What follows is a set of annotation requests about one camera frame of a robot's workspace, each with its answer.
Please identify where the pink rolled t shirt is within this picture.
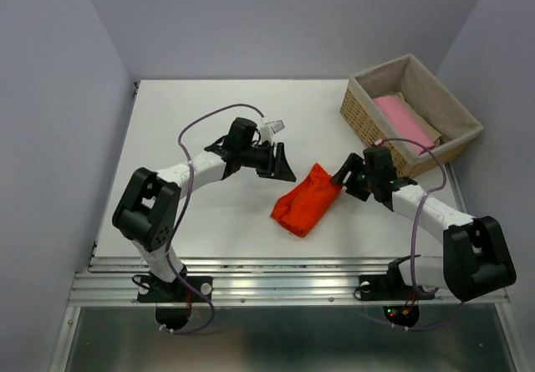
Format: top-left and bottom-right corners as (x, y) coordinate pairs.
(374, 95), (435, 150)

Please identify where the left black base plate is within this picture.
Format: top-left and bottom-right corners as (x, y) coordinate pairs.
(131, 274), (213, 303)

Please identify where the aluminium mounting rail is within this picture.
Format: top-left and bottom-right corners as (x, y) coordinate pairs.
(69, 257), (511, 306)

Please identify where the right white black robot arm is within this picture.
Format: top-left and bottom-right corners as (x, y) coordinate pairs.
(331, 146), (517, 302)

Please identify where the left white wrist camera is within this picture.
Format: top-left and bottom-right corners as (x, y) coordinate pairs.
(258, 117), (285, 142)

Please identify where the beige rolled t shirt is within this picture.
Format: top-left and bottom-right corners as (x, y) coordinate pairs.
(395, 92), (442, 146)

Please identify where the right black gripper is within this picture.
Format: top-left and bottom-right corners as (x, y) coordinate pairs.
(328, 152), (376, 201)

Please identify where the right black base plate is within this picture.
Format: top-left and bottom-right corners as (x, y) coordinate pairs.
(354, 274), (435, 303)

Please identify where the wicker basket with liner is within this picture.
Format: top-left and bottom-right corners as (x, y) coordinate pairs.
(340, 54), (483, 178)

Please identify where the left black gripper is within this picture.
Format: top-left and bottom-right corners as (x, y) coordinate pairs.
(240, 141), (297, 182)

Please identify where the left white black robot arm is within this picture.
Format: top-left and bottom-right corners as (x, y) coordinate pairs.
(112, 117), (297, 300)

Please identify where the orange t shirt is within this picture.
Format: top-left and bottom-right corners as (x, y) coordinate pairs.
(271, 163), (342, 237)

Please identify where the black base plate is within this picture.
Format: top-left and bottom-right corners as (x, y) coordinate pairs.
(131, 274), (213, 303)
(354, 274), (435, 303)

